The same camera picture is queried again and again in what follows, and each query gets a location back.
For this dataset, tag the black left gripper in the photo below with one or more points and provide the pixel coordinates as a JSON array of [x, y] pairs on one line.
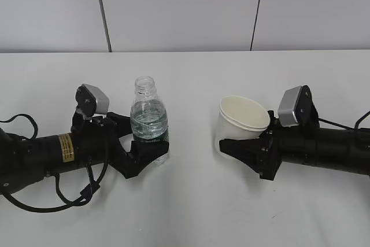
[[99, 137]]

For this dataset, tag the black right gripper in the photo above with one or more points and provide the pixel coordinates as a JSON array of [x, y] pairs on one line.
[[261, 155]]

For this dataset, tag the clear water bottle green label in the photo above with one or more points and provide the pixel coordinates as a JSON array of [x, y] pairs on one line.
[[148, 115]]

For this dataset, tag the white paper cup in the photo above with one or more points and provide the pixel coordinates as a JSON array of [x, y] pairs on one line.
[[239, 118]]

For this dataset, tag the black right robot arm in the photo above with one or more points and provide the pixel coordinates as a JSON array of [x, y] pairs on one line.
[[342, 150]]

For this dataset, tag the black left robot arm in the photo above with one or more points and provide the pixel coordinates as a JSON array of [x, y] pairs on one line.
[[27, 161]]

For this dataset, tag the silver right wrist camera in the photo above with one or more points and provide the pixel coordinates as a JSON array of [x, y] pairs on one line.
[[297, 108]]

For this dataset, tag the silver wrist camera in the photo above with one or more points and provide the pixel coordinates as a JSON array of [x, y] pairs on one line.
[[297, 108], [91, 100]]

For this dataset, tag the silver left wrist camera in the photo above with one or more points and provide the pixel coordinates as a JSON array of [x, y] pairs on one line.
[[91, 100]]

